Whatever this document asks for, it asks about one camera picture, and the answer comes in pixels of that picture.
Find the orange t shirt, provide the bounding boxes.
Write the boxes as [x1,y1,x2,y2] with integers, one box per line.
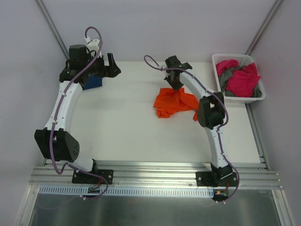
[153,88,199,121]

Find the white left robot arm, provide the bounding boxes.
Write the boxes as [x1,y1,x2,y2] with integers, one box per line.
[34,40,121,183]

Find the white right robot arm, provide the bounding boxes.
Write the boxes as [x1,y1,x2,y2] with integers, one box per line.
[163,56,233,187]

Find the blue folded t shirt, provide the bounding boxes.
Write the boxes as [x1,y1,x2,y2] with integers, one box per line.
[83,75,103,90]

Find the grey t shirt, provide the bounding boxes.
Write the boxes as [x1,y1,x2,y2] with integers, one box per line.
[217,65,262,98]

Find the white plastic basket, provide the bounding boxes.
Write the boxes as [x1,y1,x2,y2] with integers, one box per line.
[212,54,266,104]

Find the pink t shirt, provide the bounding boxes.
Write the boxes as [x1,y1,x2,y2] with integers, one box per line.
[215,59,261,97]

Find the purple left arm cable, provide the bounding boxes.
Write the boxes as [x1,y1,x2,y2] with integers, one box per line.
[37,26,109,210]

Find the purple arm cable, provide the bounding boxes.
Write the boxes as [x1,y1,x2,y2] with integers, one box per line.
[37,26,109,210]
[143,55,240,208]

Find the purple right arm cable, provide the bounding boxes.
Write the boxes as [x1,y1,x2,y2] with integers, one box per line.
[143,55,240,208]

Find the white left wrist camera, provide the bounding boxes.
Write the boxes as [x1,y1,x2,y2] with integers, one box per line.
[85,37,103,58]

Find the left corner aluminium post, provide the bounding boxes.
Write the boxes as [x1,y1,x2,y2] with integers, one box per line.
[34,0,69,59]

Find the corner aluminium post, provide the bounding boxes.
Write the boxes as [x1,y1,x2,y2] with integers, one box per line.
[34,0,69,59]
[245,0,284,56]

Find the aluminium front mounting rail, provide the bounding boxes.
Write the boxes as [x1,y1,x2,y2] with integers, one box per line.
[29,161,284,190]

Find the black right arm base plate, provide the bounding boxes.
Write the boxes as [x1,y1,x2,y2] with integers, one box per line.
[195,171,238,187]

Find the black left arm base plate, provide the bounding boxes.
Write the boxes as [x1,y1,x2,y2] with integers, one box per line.
[71,169,114,185]

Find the right corner aluminium post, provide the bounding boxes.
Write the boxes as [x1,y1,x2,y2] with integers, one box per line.
[245,0,284,56]

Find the white slotted cable duct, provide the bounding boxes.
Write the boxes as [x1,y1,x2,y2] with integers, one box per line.
[39,186,214,198]

